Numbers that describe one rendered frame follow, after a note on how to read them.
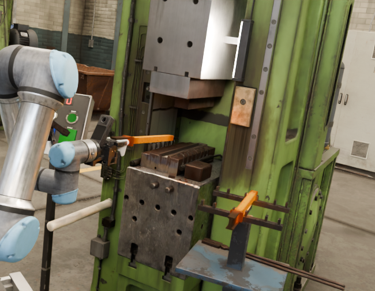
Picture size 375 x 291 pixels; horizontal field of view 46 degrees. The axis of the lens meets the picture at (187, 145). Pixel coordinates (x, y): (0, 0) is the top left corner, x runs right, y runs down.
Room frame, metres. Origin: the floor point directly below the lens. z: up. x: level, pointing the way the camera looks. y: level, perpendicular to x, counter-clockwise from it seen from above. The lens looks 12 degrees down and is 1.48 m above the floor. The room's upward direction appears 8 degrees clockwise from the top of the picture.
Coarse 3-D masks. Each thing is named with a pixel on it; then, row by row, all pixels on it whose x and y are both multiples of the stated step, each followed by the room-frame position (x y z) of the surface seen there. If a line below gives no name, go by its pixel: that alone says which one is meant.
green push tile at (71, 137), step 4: (72, 132) 2.05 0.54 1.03; (76, 132) 2.05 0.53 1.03; (60, 136) 2.03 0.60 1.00; (64, 136) 2.04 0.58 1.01; (68, 136) 2.04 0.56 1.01; (72, 136) 2.04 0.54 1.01; (60, 140) 2.02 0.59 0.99; (64, 140) 2.03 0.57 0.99; (68, 140) 2.03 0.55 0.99; (72, 140) 2.03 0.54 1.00
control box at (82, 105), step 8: (80, 96) 2.15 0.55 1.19; (88, 96) 2.15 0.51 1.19; (64, 104) 2.12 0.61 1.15; (72, 104) 2.12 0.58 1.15; (80, 104) 2.13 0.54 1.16; (88, 104) 2.13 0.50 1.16; (56, 112) 2.10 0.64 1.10; (64, 112) 2.10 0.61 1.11; (72, 112) 2.11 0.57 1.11; (80, 112) 2.11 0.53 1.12; (88, 112) 2.12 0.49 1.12; (56, 120) 2.08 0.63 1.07; (64, 120) 2.08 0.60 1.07; (80, 120) 2.09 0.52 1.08; (88, 120) 2.13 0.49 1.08; (72, 128) 2.07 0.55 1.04; (80, 128) 2.07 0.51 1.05; (88, 128) 2.15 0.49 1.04; (56, 136) 2.04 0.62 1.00; (80, 136) 2.05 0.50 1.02
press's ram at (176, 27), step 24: (168, 0) 2.03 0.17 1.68; (192, 0) 1.98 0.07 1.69; (216, 0) 1.99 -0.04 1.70; (240, 0) 2.23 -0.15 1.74; (168, 24) 2.02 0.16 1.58; (192, 24) 1.98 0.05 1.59; (216, 24) 2.02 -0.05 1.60; (240, 24) 2.28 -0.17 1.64; (168, 48) 2.02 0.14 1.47; (192, 48) 1.97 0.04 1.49; (216, 48) 2.05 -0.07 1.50; (168, 72) 2.01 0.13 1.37; (192, 72) 1.96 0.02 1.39; (216, 72) 2.09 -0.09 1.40
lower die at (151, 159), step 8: (176, 144) 2.34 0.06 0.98; (184, 144) 2.32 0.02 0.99; (192, 144) 2.30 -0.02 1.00; (144, 152) 2.06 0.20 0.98; (152, 152) 2.04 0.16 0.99; (160, 152) 2.06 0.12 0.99; (208, 152) 2.27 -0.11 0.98; (144, 160) 2.04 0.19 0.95; (152, 160) 2.02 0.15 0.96; (160, 160) 2.00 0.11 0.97; (168, 160) 1.99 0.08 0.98; (176, 160) 1.97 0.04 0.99; (184, 160) 2.02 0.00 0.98; (152, 168) 2.02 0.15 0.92; (160, 168) 2.00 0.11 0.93; (168, 168) 1.98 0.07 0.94; (176, 168) 1.97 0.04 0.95
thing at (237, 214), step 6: (252, 192) 1.75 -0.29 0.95; (246, 198) 1.67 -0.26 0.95; (252, 198) 1.68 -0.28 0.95; (240, 204) 1.58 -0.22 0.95; (246, 204) 1.59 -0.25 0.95; (234, 210) 1.48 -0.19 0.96; (240, 210) 1.52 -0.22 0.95; (228, 216) 1.41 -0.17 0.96; (234, 216) 1.42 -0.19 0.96; (240, 216) 1.47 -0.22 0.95; (228, 222) 1.40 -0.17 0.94; (234, 222) 1.44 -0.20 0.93; (228, 228) 1.40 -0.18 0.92; (234, 228) 1.42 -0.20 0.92
